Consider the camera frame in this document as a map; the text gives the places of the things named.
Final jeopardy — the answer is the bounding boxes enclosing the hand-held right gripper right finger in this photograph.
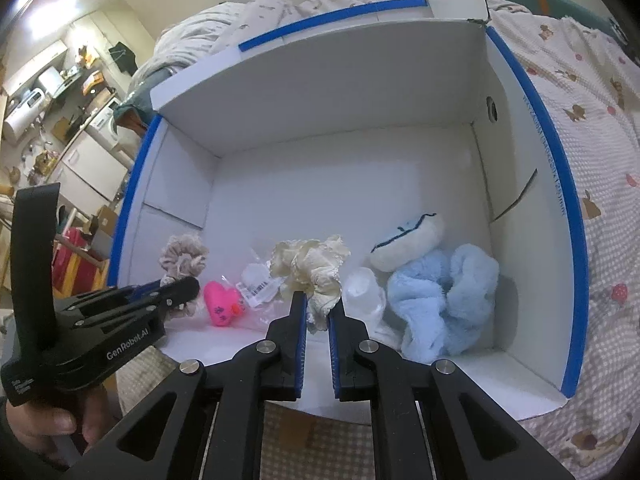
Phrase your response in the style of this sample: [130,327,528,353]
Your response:
[327,300,576,480]

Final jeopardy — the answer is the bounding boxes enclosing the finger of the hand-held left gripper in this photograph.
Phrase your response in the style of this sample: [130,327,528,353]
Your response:
[65,282,168,313]
[145,275,202,321]

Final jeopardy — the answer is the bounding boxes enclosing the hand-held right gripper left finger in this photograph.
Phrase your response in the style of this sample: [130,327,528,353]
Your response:
[65,290,308,480]

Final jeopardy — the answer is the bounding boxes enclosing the beige scrunchie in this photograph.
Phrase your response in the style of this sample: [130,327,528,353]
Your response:
[159,234,210,317]

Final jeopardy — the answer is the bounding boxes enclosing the clear plastic packet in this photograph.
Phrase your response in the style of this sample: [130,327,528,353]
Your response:
[235,260,283,318]

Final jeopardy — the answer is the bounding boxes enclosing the cream scrunchie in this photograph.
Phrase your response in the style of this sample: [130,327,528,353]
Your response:
[269,234,352,333]

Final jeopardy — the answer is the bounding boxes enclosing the light blue fluffy scrunchie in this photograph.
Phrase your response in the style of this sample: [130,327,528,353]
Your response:
[386,244,501,363]

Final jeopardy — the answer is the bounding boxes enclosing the white sock with dark trim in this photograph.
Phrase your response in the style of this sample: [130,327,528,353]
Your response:
[369,212,446,273]

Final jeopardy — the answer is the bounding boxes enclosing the blue and white cardboard box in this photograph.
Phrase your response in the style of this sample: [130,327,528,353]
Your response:
[107,0,588,423]

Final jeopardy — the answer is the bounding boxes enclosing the person's left forearm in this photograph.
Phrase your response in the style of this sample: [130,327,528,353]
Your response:
[0,400,71,476]

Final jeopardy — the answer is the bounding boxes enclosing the person's left hand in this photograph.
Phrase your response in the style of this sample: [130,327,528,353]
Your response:
[5,387,108,456]

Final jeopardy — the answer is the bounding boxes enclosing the cardboard box on floor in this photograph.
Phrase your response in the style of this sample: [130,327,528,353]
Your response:
[87,205,121,261]

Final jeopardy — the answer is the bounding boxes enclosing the red crate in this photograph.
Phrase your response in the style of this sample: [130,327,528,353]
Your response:
[52,227,108,296]

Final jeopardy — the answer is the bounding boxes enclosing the white floor cabinets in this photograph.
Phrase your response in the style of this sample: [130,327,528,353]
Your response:
[50,132,131,203]

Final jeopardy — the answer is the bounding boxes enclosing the washing machine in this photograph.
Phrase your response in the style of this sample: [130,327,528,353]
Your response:
[87,105,123,148]

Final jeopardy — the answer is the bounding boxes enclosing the white water heater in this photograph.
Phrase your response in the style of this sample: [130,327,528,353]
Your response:
[2,87,46,143]

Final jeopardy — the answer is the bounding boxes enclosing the dark garment on hanger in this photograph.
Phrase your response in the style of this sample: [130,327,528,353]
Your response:
[109,42,138,76]

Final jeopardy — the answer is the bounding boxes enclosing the white printed duvet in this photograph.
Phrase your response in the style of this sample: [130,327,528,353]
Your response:
[152,0,488,68]

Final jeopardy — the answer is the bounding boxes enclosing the dotted dog print blanket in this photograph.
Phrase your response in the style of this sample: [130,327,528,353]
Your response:
[115,0,640,480]

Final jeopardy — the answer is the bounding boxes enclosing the black and white cloth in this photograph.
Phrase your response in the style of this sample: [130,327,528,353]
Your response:
[610,15,633,48]

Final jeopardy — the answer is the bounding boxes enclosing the white wall cabinet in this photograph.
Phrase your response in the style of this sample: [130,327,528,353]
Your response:
[5,40,68,96]

